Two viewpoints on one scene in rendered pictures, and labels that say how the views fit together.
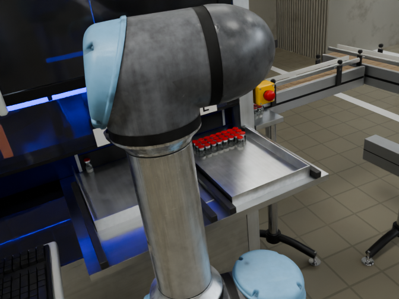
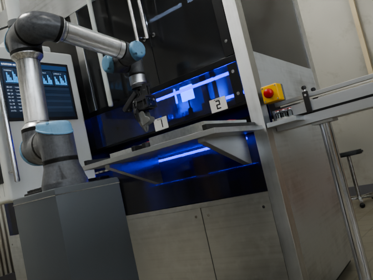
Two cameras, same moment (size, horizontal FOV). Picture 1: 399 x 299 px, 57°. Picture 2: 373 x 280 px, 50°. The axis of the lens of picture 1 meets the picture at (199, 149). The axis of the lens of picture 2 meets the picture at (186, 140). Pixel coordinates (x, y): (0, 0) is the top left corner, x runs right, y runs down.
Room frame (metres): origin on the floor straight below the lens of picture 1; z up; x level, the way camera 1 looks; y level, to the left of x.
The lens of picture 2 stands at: (0.08, -1.43, 0.74)
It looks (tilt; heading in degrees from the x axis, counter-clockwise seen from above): 5 degrees up; 57
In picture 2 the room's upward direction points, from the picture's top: 13 degrees counter-clockwise
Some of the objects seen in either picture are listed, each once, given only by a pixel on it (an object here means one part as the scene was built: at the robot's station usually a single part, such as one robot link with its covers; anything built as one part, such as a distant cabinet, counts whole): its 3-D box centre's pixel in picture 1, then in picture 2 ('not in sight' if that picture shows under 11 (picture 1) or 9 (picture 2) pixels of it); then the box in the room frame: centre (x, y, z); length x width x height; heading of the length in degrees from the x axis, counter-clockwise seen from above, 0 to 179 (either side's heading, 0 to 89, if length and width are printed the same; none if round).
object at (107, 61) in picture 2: not in sight; (117, 63); (0.80, 0.10, 1.28); 0.11 x 0.11 x 0.08; 10
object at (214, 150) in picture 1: (222, 145); not in sight; (1.10, -0.08, 0.90); 0.18 x 0.02 x 0.05; 113
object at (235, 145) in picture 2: not in sight; (227, 152); (1.06, -0.18, 0.79); 0.34 x 0.03 x 0.13; 23
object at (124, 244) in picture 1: (186, 179); (175, 148); (0.97, 0.05, 0.87); 0.70 x 0.48 x 0.02; 113
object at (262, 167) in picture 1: (240, 160); (200, 132); (0.99, -0.12, 0.90); 0.34 x 0.26 x 0.04; 23
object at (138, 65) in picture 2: not in sight; (134, 64); (0.90, 0.13, 1.28); 0.09 x 0.08 x 0.11; 10
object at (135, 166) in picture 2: not in sight; (136, 175); (0.86, 0.28, 0.79); 0.34 x 0.03 x 0.13; 23
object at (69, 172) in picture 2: not in sight; (62, 173); (0.43, -0.09, 0.84); 0.15 x 0.15 x 0.10
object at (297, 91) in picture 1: (297, 83); (354, 91); (1.55, -0.47, 0.92); 0.69 x 0.15 x 0.16; 113
